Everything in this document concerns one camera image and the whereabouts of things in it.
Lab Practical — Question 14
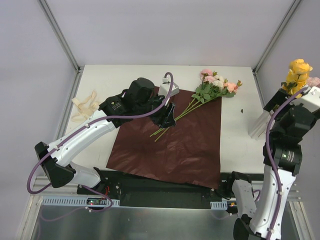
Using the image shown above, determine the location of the left white cable duct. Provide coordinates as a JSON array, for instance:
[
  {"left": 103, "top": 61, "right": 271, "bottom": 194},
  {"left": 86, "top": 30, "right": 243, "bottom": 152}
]
[{"left": 42, "top": 196, "right": 120, "bottom": 208}]

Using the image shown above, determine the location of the right white cable duct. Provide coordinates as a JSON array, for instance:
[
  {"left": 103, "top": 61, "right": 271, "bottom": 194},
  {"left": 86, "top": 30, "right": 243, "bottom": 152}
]
[{"left": 210, "top": 200, "right": 228, "bottom": 211}]

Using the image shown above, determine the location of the aluminium frame post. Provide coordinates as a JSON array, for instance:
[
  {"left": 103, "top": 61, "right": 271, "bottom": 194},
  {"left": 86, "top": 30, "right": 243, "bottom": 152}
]
[
  {"left": 252, "top": 0, "right": 303, "bottom": 76},
  {"left": 37, "top": 0, "right": 84, "bottom": 73}
]

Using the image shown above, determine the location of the white ribbed vase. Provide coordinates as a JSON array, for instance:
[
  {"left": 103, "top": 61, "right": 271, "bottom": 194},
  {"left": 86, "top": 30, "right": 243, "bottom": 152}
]
[{"left": 248, "top": 110, "right": 272, "bottom": 140}]

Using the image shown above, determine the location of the artificial flower bouquet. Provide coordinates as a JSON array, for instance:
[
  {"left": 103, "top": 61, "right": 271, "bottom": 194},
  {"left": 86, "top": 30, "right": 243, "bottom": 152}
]
[{"left": 149, "top": 69, "right": 243, "bottom": 143}]

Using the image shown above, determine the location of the left aluminium frame post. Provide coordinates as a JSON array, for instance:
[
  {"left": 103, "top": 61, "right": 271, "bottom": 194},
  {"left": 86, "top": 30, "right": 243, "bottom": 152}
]
[{"left": 37, "top": 0, "right": 84, "bottom": 73}]

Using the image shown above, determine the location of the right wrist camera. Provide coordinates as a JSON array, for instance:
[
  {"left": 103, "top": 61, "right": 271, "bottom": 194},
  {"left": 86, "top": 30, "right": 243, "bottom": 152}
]
[{"left": 293, "top": 86, "right": 320, "bottom": 113}]

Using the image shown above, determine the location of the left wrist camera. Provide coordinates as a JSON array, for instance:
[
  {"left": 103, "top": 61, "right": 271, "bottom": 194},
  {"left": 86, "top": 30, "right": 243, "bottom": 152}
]
[{"left": 158, "top": 77, "right": 180, "bottom": 97}]

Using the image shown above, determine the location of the red wrapping paper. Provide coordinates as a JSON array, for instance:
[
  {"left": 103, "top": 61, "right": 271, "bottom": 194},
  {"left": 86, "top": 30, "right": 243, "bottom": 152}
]
[{"left": 106, "top": 97, "right": 222, "bottom": 189}]

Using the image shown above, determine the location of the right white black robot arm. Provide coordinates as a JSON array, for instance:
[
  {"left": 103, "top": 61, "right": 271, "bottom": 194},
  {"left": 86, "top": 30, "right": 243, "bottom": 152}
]
[{"left": 221, "top": 86, "right": 320, "bottom": 240}]

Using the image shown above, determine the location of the white cable duct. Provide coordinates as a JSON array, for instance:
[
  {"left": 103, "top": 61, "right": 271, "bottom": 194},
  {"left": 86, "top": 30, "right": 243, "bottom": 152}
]
[
  {"left": 42, "top": 196, "right": 120, "bottom": 208},
  {"left": 210, "top": 200, "right": 228, "bottom": 211}
]

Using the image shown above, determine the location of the yellow rose stem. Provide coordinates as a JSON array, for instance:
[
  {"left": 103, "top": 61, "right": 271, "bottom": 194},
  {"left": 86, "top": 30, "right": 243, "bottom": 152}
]
[{"left": 281, "top": 59, "right": 313, "bottom": 96}]

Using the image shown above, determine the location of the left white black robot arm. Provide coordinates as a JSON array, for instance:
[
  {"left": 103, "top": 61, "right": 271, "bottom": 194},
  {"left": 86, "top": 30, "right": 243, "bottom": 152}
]
[{"left": 34, "top": 77, "right": 179, "bottom": 195}]

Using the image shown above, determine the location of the right aluminium frame post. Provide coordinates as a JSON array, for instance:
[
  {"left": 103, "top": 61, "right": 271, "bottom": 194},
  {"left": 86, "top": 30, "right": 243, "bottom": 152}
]
[{"left": 252, "top": 0, "right": 303, "bottom": 76}]

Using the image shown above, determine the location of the pink rose stem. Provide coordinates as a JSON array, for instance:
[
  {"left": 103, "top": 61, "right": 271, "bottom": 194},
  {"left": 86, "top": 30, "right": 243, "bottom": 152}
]
[{"left": 307, "top": 77, "right": 320, "bottom": 88}]

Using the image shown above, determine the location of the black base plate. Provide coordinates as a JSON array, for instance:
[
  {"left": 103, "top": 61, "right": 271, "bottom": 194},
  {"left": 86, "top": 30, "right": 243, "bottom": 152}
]
[{"left": 91, "top": 170, "right": 238, "bottom": 214}]

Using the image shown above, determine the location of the cream ribbon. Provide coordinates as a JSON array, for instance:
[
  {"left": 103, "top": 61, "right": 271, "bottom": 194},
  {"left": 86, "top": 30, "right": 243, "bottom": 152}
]
[{"left": 71, "top": 90, "right": 100, "bottom": 123}]

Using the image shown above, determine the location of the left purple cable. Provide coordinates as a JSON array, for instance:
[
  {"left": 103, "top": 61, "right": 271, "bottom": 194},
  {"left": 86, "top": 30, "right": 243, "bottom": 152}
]
[{"left": 26, "top": 72, "right": 175, "bottom": 222}]

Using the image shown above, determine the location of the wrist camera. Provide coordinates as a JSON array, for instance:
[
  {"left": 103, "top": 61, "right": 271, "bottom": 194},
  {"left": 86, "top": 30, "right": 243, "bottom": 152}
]
[
  {"left": 158, "top": 77, "right": 180, "bottom": 97},
  {"left": 293, "top": 86, "right": 320, "bottom": 113}
]

